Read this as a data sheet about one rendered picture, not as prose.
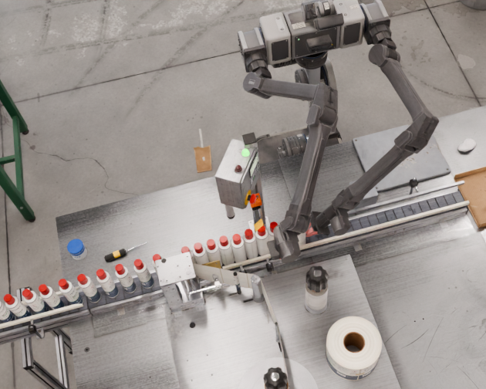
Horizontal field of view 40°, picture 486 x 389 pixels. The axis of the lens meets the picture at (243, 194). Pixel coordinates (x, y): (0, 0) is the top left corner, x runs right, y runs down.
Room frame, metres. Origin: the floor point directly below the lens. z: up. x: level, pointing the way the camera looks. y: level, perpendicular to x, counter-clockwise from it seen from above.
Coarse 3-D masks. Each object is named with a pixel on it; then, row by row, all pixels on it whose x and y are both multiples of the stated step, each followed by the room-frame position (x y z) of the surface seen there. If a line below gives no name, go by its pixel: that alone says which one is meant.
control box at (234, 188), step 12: (240, 144) 1.39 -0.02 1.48; (228, 156) 1.34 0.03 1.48; (240, 156) 1.34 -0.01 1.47; (252, 156) 1.33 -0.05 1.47; (228, 168) 1.29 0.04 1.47; (216, 180) 1.27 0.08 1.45; (228, 180) 1.25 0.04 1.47; (240, 180) 1.24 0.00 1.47; (228, 192) 1.25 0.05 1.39; (240, 192) 1.23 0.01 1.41; (228, 204) 1.25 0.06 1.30; (240, 204) 1.23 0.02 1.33
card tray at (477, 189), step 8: (480, 168) 1.49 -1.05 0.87; (456, 176) 1.48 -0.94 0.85; (464, 176) 1.48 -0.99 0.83; (472, 176) 1.48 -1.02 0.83; (480, 176) 1.47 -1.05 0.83; (464, 184) 1.44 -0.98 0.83; (472, 184) 1.43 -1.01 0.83; (480, 184) 1.43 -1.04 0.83; (464, 192) 1.40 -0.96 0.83; (472, 192) 1.40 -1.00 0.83; (480, 192) 1.39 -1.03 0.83; (464, 200) 1.36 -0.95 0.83; (472, 200) 1.36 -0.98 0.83; (480, 200) 1.35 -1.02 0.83; (472, 208) 1.32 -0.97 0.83; (480, 208) 1.31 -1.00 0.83; (480, 216) 1.28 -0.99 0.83; (480, 224) 1.23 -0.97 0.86
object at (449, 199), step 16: (400, 208) 1.35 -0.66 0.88; (416, 208) 1.34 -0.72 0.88; (432, 208) 1.32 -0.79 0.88; (352, 224) 1.31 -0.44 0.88; (368, 224) 1.30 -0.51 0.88; (400, 224) 1.27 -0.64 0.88; (336, 240) 1.25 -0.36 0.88; (144, 288) 1.16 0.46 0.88; (160, 288) 1.15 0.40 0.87; (96, 304) 1.12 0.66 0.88
